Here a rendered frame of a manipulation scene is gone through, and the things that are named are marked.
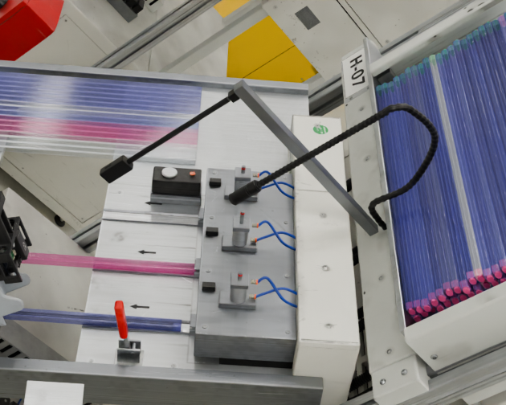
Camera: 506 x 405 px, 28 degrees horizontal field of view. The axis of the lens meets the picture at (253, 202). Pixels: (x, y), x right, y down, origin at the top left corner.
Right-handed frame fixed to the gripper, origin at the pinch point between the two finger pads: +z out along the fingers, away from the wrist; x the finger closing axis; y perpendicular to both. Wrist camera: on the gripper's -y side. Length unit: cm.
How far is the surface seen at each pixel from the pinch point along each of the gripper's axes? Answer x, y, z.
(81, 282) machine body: 51, -9, 46
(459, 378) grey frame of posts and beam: -14, 61, 6
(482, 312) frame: -11, 64, -3
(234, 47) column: 305, -4, 155
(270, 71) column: 305, 10, 171
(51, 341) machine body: 32, -11, 42
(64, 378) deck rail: -9.9, 10.2, 3.4
